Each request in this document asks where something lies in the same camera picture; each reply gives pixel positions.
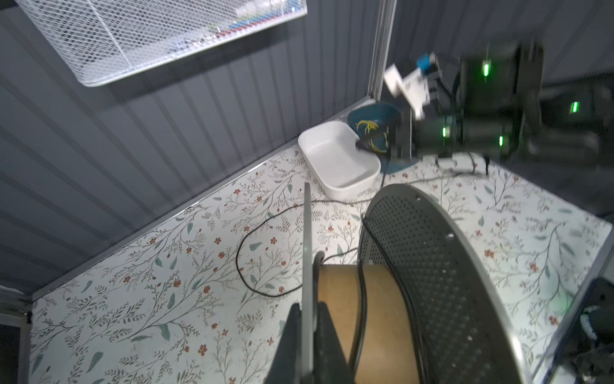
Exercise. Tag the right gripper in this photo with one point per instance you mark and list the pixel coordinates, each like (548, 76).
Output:
(442, 137)

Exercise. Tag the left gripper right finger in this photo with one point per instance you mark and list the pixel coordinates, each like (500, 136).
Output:
(330, 366)

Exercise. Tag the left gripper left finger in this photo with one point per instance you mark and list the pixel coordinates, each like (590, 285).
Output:
(286, 365)

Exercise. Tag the grey perforated cable spool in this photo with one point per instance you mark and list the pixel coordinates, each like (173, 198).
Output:
(418, 307)

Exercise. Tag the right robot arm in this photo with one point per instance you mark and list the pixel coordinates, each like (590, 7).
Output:
(496, 107)

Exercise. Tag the teal plastic bin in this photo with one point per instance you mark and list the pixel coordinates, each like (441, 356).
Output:
(370, 123)

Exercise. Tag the white plastic bin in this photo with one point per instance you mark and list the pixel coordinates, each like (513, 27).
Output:
(342, 170)

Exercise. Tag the floral table mat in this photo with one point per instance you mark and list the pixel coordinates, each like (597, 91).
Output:
(203, 297)

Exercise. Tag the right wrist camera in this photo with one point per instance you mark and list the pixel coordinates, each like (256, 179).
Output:
(418, 88)

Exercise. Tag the white wire wall basket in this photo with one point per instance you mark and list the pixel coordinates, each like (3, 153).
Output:
(105, 41)

